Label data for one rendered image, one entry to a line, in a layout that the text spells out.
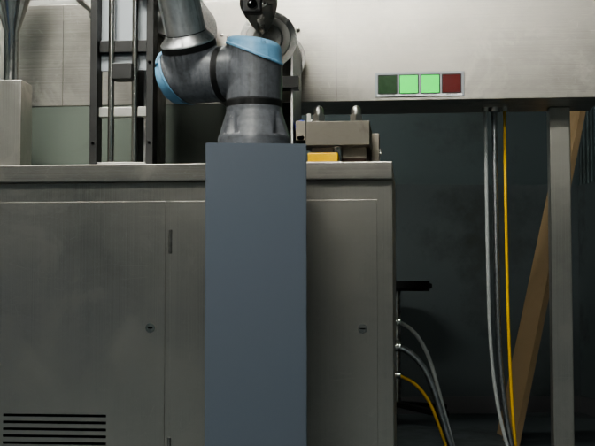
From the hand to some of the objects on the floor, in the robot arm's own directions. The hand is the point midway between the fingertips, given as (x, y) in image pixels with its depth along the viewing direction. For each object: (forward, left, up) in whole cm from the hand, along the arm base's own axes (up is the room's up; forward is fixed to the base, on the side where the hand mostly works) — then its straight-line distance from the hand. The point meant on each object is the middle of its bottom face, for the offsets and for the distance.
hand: (261, 28), depth 282 cm
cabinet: (+26, +90, -127) cm, 158 cm away
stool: (+217, -70, -127) cm, 261 cm away
